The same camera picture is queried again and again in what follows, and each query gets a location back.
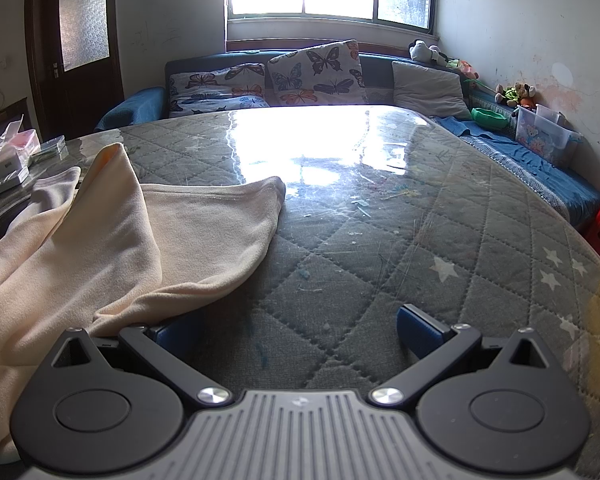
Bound dark wooden door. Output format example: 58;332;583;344
25;0;126;141

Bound green plush toy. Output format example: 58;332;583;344
495;85;523;107

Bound pink tissue box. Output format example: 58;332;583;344
0;115;41;168

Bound black and white plush toy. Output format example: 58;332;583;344
408;40;448;65

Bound blue sofa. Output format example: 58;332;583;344
94;49;600;236

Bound white box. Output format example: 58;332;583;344
0;152;31;191

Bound blue sheet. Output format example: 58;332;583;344
430;115;600;233

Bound green bowl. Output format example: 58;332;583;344
470;106;510;131

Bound clear plastic container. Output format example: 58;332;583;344
30;136;71;163

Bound colourful toy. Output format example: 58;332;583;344
447;59;481;81

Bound clear plastic storage box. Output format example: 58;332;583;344
515;104;583;168

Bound long butterfly print pillow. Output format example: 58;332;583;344
167;62;271;118

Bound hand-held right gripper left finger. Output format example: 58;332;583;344
50;317;233;407

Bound brown plush toy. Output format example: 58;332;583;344
514;81;540;106

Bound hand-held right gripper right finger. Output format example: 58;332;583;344
370;303;548;407

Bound cream garment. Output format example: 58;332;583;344
0;142;287;466

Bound square butterfly print cushion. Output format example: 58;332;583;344
266;39;367;107

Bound grey cushion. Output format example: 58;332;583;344
391;61;473;122

